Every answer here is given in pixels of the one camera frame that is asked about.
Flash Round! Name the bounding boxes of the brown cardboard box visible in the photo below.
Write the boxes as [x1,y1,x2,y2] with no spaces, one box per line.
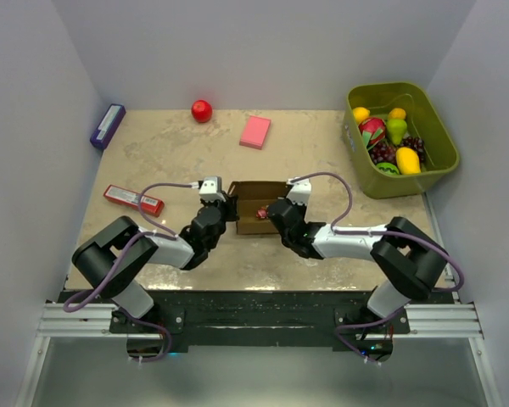
[227,181,292,236]

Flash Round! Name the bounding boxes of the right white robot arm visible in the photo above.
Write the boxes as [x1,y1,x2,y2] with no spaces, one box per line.
[267,199,448,333]

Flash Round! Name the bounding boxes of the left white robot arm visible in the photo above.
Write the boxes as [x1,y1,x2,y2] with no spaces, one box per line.
[63,194,238,332]

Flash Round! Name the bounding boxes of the red rectangular box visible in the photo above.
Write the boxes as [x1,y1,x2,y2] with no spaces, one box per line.
[103,184,165,217]

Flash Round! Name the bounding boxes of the purple rectangular box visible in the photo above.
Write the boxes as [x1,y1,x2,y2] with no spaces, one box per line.
[90,103,126,151]

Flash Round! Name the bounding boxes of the pink sticky note pad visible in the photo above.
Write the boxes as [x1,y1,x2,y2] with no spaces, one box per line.
[239,115,271,150]

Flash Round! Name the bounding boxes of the green round toy fruit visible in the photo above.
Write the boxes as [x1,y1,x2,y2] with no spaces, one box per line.
[376,162,400,176]

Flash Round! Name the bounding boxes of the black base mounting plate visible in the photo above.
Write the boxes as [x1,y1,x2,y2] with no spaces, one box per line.
[57,288,456,357]

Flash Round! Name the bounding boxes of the red apple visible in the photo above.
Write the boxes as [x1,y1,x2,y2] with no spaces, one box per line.
[191,99,213,123]

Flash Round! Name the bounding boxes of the dark purple grapes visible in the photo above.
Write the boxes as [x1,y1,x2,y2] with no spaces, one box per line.
[368,137,426,165]

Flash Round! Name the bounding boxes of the red green dragon fruit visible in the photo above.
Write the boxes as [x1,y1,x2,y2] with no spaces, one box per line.
[358,117,386,150]

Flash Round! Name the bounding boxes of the yellow lemon left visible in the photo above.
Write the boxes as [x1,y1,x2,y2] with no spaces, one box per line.
[352,107,371,125]

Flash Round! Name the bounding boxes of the yellow mango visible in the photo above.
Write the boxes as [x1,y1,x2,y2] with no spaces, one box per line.
[395,147,422,175]

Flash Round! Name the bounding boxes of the olive green plastic bin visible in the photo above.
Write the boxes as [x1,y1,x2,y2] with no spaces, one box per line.
[343,82,460,199]

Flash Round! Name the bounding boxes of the green pear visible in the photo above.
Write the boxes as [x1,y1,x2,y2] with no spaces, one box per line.
[386,119,407,146]

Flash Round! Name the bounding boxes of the orange fruit right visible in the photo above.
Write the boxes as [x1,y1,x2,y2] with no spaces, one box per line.
[388,108,407,120]

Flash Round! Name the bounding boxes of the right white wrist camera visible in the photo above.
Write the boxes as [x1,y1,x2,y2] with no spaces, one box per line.
[285,178,312,209]

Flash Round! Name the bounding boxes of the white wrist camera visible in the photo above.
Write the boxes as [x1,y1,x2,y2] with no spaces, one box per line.
[199,176,226,204]
[285,178,312,209]

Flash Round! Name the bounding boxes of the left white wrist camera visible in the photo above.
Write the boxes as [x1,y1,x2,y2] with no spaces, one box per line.
[199,176,226,204]

